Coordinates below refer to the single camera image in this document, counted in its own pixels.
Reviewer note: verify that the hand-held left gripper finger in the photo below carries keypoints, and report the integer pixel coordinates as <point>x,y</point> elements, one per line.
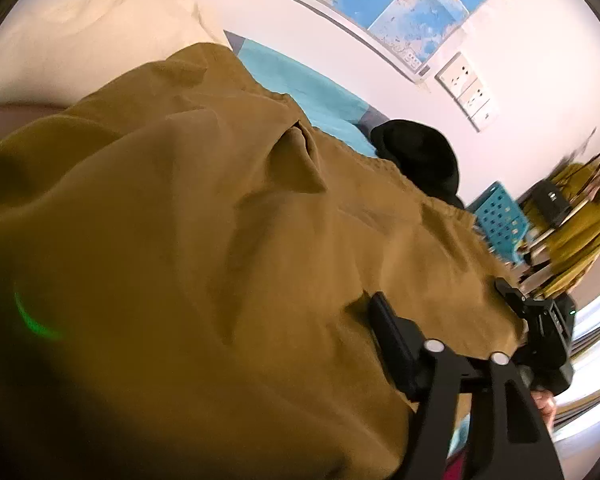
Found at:
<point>395,340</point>

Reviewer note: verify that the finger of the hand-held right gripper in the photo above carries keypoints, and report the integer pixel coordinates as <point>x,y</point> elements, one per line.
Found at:
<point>512,296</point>

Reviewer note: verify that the olive brown button shirt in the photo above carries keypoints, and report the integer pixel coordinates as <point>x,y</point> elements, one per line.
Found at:
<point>180,260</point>

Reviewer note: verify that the white clothes rack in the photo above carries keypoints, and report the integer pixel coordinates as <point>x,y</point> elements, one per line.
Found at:
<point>540,272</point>

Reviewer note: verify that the person's right hand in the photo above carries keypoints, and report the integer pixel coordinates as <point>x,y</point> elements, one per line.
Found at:
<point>545,407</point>

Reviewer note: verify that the teal plastic basket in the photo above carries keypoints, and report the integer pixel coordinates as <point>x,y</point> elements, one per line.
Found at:
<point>500,220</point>

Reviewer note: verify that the hanging mustard garment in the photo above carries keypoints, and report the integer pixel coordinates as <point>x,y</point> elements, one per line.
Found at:
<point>580,240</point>

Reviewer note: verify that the black handbag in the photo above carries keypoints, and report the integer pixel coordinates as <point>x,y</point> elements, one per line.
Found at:
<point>550,202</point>

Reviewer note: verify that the magenta cloth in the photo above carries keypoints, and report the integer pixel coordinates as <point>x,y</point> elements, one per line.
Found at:
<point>460,465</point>

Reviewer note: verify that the black hat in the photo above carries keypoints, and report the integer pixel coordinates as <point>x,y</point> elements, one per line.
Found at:
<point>415,155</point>

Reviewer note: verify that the cream blanket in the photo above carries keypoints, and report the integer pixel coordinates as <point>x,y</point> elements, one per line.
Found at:
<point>80,45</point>

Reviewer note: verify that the white wall socket plate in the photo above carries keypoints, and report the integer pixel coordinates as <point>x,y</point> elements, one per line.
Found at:
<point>457,74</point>
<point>474,96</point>
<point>485,116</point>

